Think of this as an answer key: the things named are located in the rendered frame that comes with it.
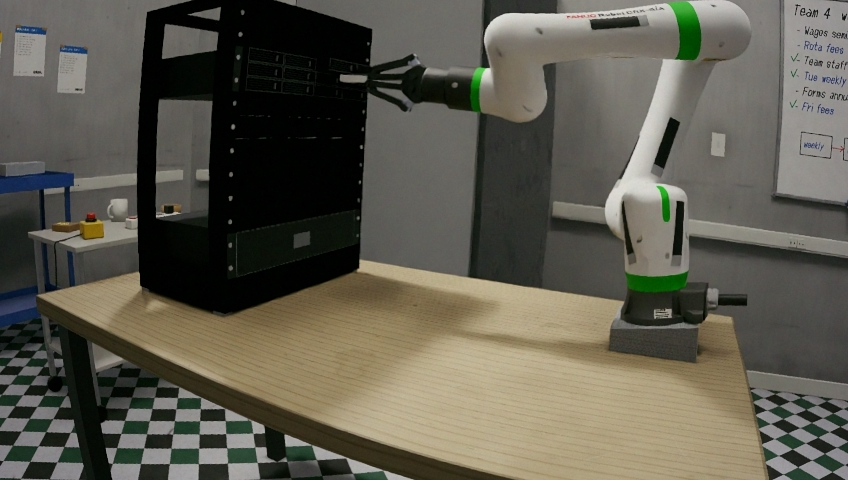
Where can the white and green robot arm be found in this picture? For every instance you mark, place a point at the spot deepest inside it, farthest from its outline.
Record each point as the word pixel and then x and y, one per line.
pixel 652 219

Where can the black server rack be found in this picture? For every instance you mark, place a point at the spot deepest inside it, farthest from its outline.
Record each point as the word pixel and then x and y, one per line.
pixel 275 225

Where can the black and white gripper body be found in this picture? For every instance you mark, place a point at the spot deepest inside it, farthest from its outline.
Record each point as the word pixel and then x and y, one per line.
pixel 430 89

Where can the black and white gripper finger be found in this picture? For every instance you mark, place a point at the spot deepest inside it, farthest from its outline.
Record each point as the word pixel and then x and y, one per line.
pixel 411 60
pixel 372 85

